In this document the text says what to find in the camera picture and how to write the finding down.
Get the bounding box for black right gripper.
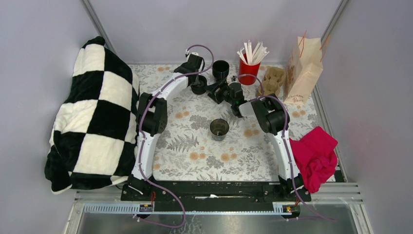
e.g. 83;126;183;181
204;78;234;106

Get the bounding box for stack of black cups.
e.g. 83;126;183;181
212;60;229;82

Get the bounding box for single black coffee cup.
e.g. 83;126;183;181
209;118;229;141

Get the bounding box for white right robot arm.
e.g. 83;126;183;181
204;79;311;201

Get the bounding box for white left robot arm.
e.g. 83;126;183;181
121;53;205;201

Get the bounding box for red cup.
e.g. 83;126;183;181
238;59;260;85

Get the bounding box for floral tablecloth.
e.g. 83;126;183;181
128;64;319;182

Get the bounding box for white wrapped straws bundle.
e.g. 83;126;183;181
237;40;269;66

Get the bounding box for brown cardboard cup carrier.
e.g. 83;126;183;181
256;67;286;96

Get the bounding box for tan paper bag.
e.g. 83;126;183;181
283;35;330;105

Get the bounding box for crumpled magenta cloth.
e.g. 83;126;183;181
290;126;338;193

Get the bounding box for black white checkered blanket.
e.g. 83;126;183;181
44;36;140;195

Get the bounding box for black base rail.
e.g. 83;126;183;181
131;181;297;213

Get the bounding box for aluminium front frame rail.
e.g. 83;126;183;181
65;181;373;234

